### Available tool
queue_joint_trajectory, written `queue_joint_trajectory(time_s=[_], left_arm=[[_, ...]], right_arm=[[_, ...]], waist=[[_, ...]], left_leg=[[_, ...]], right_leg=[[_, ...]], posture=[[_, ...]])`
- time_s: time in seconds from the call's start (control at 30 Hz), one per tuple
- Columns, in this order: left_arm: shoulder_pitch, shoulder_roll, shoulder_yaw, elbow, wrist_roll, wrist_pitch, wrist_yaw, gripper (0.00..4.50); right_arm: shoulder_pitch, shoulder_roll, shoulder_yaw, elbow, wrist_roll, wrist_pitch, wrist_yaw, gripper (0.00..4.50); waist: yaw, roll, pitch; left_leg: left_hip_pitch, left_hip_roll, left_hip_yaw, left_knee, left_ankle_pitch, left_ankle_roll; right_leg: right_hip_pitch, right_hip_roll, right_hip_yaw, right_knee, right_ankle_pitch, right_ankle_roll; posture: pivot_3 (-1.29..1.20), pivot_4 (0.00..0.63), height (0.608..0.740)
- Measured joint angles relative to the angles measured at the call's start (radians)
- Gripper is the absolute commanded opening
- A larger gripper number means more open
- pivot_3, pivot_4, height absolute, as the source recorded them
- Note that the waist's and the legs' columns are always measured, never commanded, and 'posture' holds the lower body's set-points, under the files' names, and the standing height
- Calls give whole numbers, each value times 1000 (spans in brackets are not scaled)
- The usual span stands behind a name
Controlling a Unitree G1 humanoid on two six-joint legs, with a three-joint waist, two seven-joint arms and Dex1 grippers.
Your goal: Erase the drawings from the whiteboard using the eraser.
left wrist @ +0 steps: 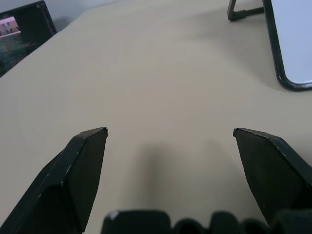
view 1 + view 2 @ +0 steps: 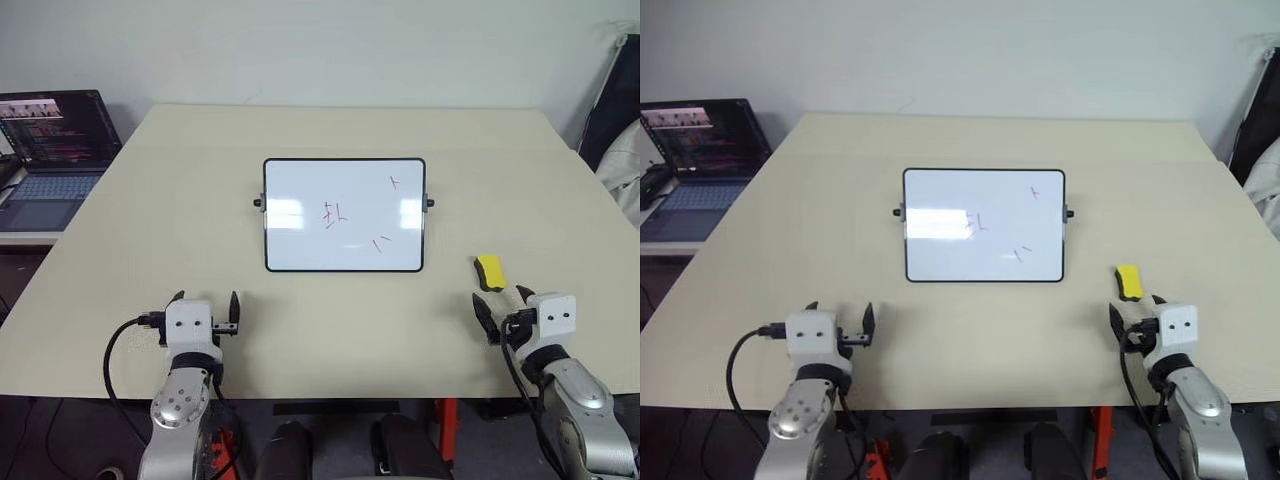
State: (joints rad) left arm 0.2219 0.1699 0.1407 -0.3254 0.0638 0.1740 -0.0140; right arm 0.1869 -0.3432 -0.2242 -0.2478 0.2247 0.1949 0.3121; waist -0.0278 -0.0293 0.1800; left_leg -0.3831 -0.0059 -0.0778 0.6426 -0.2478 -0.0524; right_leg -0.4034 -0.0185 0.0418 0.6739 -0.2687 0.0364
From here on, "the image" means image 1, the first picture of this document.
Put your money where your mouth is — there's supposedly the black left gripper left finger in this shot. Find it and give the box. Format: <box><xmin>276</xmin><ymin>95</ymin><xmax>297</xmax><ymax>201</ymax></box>
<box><xmin>0</xmin><ymin>127</ymin><xmax>109</xmax><ymax>234</ymax></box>

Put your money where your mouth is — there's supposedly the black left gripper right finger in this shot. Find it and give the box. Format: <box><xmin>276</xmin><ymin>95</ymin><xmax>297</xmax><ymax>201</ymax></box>
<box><xmin>233</xmin><ymin>127</ymin><xmax>312</xmax><ymax>227</ymax></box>

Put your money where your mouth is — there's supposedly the black-framed whiteboard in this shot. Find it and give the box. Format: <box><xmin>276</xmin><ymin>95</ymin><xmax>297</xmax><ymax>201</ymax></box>
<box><xmin>227</xmin><ymin>0</ymin><xmax>312</xmax><ymax>92</ymax></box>

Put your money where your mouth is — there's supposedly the black computer monitor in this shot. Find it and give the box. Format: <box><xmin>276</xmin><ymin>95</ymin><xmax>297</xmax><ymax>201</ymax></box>
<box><xmin>0</xmin><ymin>0</ymin><xmax>58</xmax><ymax>78</ymax></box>

